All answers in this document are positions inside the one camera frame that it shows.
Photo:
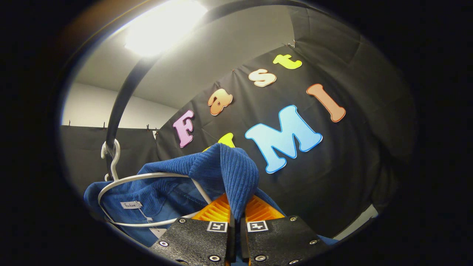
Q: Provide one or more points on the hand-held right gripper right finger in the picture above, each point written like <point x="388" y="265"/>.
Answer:
<point x="277" y="240"/>

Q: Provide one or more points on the black metal clothes rack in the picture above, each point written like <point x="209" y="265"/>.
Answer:
<point x="119" y="103"/>

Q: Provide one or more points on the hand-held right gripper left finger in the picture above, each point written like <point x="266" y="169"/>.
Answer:
<point x="196" y="240"/>

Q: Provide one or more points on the white plastic clothes hanger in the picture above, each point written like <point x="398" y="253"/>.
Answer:
<point x="155" y="174"/>

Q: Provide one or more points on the large ceiling light panel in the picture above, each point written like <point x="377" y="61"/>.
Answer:
<point x="162" y="27"/>

